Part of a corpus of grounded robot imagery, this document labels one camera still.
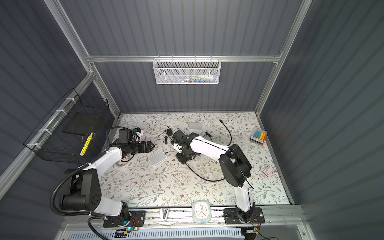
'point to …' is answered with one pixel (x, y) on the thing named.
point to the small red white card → (268, 170)
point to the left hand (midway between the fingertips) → (147, 146)
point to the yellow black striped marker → (86, 144)
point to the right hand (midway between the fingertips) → (184, 160)
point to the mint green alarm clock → (201, 211)
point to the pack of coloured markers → (258, 136)
